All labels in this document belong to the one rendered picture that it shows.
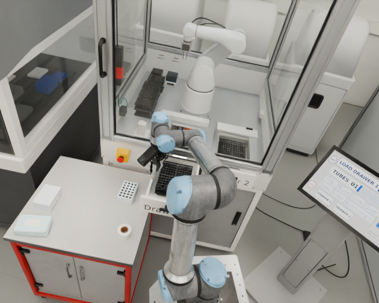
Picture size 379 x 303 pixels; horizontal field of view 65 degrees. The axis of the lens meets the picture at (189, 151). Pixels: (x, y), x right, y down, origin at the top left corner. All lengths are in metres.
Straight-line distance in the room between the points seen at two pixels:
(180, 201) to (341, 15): 0.93
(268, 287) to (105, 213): 1.35
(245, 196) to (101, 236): 0.90
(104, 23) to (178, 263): 1.02
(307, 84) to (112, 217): 1.15
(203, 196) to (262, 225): 1.88
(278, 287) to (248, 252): 0.33
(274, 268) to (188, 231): 1.60
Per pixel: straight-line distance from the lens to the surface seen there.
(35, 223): 1.62
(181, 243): 1.03
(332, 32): 1.38
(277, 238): 2.74
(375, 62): 5.02
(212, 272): 1.22
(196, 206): 0.91
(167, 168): 1.69
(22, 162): 1.79
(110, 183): 1.78
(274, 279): 2.48
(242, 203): 1.98
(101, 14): 1.42
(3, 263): 2.51
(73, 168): 1.89
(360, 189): 1.72
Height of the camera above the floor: 2.10
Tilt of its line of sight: 41 degrees down
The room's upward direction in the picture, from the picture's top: 12 degrees clockwise
